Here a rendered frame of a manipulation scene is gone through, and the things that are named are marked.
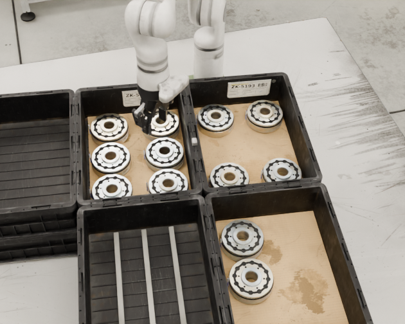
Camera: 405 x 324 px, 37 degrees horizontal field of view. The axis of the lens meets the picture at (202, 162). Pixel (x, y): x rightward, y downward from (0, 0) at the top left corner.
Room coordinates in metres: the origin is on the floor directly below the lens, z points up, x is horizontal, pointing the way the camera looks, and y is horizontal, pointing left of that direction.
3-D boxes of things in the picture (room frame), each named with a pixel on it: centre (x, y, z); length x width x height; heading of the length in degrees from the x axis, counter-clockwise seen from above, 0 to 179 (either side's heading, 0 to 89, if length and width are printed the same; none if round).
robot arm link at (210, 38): (1.43, 0.00, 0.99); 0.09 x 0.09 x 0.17; 82
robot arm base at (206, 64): (1.43, -0.01, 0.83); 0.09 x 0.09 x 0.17; 29
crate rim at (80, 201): (1.02, 0.18, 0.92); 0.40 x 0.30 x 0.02; 10
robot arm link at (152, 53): (1.01, 0.13, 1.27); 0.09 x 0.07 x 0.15; 77
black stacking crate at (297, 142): (1.08, -0.12, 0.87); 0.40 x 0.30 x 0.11; 10
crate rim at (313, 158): (1.08, -0.12, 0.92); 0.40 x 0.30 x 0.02; 10
